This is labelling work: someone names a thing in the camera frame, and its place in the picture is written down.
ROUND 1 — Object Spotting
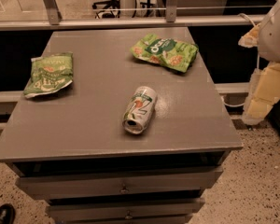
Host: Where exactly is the black office chair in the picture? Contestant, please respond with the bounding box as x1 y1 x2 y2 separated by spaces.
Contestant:
90 0 141 20

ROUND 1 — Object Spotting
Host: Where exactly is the black shoe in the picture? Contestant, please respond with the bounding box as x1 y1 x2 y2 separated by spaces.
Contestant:
0 203 16 224

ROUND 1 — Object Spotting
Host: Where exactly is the green snack bag right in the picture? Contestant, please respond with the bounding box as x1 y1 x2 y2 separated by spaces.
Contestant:
131 34 198 73

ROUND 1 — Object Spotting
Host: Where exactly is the grey drawer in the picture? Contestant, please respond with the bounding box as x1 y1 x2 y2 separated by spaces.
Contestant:
16 166 223 200
48 198 204 222

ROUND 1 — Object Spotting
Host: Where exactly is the green jalapeno chip bag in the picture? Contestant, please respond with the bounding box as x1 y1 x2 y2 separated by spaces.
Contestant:
23 52 74 99

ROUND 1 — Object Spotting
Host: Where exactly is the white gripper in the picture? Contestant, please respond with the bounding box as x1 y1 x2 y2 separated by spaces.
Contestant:
238 0 280 125

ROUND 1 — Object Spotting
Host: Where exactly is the upper grey drawer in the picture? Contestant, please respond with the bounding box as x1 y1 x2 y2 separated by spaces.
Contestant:
16 166 223 200

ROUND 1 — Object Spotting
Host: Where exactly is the white green soda can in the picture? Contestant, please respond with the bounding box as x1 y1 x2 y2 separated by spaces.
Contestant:
122 86 158 134

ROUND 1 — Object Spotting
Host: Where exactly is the white cable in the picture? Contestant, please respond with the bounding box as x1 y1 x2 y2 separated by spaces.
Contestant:
221 12 263 108

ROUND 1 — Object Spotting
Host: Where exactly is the lower grey drawer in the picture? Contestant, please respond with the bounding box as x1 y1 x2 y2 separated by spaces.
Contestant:
48 198 204 222

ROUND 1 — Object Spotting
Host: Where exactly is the grey metal railing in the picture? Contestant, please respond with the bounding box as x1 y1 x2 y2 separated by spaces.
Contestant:
0 0 277 31

